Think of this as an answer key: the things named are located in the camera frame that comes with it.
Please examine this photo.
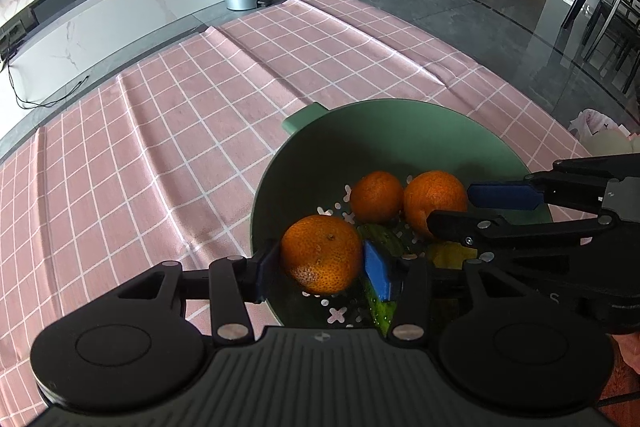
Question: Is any black dining chair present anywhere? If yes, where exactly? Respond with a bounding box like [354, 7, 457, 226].
[582, 0, 640, 94]

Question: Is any green colander bowl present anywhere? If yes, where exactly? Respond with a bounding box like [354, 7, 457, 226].
[249, 99, 593, 329]

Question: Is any white television cabinet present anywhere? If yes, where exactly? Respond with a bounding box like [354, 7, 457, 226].
[0, 0, 226, 75]

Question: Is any red cushion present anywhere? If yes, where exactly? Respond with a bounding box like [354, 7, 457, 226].
[595, 332, 640, 427]

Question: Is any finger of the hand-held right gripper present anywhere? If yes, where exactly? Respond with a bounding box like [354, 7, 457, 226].
[426, 209, 618, 263]
[467, 152, 640, 214]

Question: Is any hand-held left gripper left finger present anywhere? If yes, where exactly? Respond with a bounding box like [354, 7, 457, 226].
[117, 239, 282, 342]

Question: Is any pink checked tablecloth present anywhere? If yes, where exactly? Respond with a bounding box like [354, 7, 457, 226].
[0, 0, 596, 425]

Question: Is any pink plastic bag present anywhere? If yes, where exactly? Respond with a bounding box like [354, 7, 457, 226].
[567, 108, 633, 155]

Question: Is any green cucumber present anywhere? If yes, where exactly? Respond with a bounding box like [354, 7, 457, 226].
[357, 223, 408, 338]

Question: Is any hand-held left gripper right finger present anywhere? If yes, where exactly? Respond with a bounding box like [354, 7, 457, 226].
[363, 239, 543, 342]

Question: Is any black cable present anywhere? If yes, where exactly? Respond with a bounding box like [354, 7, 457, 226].
[5, 57, 90, 108]

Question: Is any orange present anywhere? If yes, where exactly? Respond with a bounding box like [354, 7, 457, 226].
[350, 172, 405, 225]
[403, 171, 469, 240]
[281, 215, 362, 296]

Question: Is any green yellow mango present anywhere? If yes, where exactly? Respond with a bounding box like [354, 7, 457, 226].
[432, 243, 478, 270]

